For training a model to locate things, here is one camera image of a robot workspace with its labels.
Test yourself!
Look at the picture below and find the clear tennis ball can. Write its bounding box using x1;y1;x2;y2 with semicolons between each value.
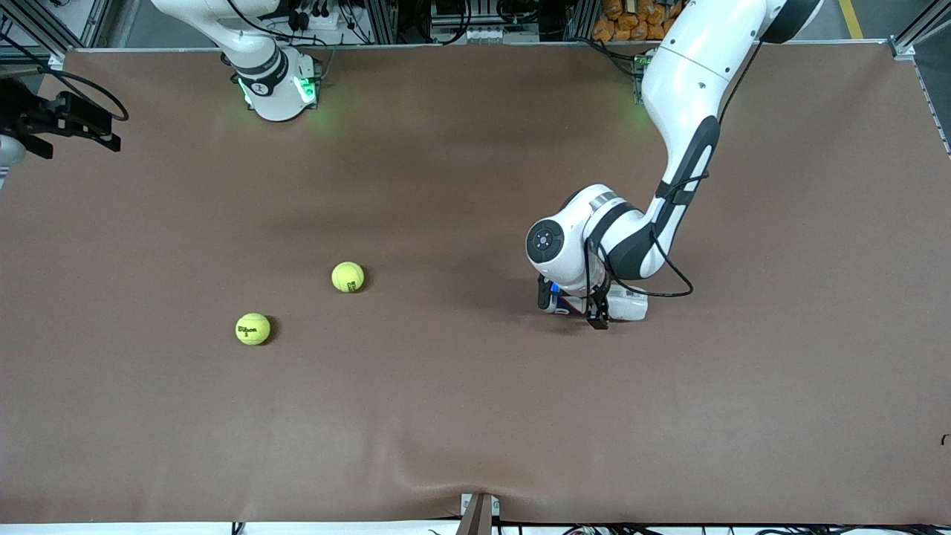
546;281;649;322

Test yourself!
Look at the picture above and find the yellow tennis ball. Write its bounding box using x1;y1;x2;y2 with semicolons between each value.
331;261;366;294
236;312;271;346

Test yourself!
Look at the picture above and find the brown table mat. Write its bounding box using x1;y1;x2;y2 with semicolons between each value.
0;42;951;525

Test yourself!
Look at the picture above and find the socket strip with black plugs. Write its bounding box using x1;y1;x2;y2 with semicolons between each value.
286;0;350;32

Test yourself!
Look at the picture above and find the orange netted bag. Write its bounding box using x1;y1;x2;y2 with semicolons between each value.
592;0;688;43

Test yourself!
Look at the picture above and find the white power strip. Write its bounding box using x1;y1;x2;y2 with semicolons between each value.
462;26;525;44

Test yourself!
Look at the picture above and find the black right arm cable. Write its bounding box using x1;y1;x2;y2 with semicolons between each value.
0;33;130;123

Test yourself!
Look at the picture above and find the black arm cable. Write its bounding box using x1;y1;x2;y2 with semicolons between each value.
583;171;695;299
0;33;130;123

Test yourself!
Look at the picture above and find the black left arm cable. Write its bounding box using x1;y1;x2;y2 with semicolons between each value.
583;171;695;299

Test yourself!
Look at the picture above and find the aluminium frame rail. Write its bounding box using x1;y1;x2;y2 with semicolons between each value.
888;0;951;158
0;0;112;60

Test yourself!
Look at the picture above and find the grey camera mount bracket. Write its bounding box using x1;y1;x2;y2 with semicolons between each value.
459;492;501;535

